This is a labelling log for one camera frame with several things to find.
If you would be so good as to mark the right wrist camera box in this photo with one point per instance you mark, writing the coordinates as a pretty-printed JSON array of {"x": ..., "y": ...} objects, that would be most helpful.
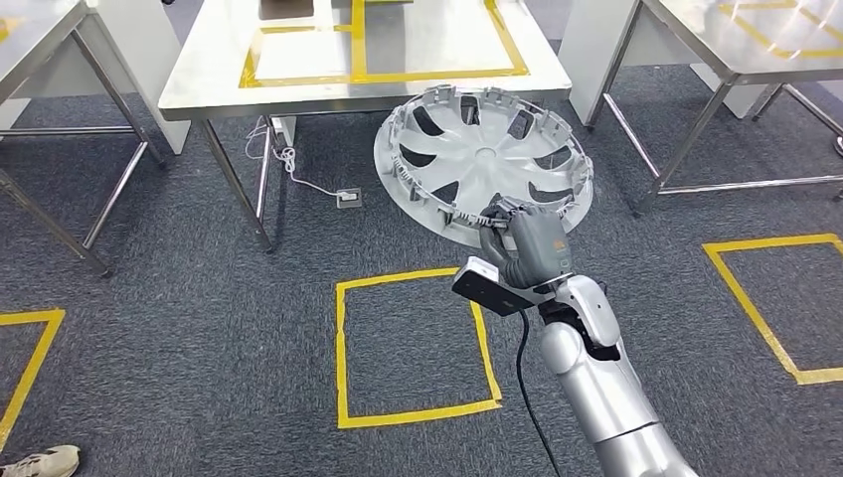
[{"x": 487, "y": 289}]

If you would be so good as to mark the round metal stand base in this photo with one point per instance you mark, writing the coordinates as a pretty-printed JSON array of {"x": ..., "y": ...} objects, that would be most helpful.
[{"x": 840, "y": 145}]

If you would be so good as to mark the yellow floor tape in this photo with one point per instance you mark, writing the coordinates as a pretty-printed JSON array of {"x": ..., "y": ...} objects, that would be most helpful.
[
  {"x": 341, "y": 349},
  {"x": 33, "y": 362},
  {"x": 751, "y": 303}
]

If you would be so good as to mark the silver wheel hubcap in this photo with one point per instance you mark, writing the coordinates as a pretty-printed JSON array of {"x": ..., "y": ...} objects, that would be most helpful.
[{"x": 484, "y": 155}]

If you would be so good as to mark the white cabinet panel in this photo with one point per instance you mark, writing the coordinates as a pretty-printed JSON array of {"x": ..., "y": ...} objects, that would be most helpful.
[
  {"x": 579, "y": 66},
  {"x": 165, "y": 79}
]

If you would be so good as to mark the person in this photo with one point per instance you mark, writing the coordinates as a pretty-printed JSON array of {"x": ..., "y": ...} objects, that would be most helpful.
[{"x": 46, "y": 463}]

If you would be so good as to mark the yellow table tape outline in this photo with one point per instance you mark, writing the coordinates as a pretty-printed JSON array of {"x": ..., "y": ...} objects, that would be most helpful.
[
  {"x": 6, "y": 29},
  {"x": 757, "y": 33},
  {"x": 357, "y": 52}
]

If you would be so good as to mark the steel workbench table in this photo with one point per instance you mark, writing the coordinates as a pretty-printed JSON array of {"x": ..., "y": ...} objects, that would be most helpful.
[{"x": 197, "y": 85}]

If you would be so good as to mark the white floor socket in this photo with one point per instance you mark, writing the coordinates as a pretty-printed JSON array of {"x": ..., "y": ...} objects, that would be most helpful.
[{"x": 349, "y": 197}]

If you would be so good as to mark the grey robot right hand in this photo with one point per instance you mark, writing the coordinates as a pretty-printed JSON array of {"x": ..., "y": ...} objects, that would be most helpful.
[{"x": 537, "y": 247}]

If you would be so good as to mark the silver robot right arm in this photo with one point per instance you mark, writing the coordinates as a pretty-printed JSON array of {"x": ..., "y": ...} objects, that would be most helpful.
[{"x": 606, "y": 395}]

